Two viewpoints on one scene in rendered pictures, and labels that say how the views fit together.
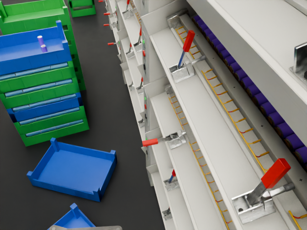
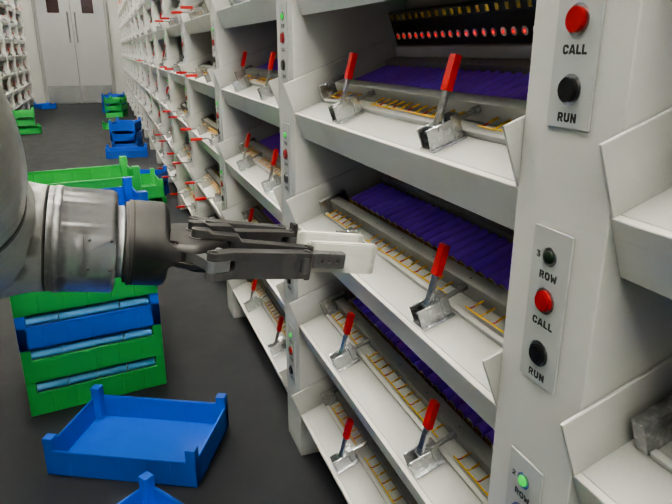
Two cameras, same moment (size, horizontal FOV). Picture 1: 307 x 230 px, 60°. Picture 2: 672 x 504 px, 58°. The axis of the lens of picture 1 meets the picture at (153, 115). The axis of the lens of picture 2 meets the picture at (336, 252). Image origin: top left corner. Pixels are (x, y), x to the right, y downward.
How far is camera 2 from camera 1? 0.50 m
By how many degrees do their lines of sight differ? 27
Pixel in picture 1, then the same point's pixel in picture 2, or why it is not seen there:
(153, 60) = (301, 155)
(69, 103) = (135, 317)
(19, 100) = (43, 300)
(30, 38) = not seen: hidden behind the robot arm
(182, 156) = not seen: hidden behind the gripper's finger
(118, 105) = (223, 347)
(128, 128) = (247, 377)
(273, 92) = not seen: outside the picture
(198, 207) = (389, 290)
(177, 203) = (357, 381)
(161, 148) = (320, 327)
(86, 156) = (162, 421)
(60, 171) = (108, 447)
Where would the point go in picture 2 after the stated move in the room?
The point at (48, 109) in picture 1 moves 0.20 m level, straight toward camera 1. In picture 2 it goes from (93, 325) to (121, 361)
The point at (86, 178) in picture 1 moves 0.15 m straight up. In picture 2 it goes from (165, 453) to (158, 387)
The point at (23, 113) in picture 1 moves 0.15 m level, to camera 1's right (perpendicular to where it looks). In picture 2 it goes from (44, 332) to (116, 328)
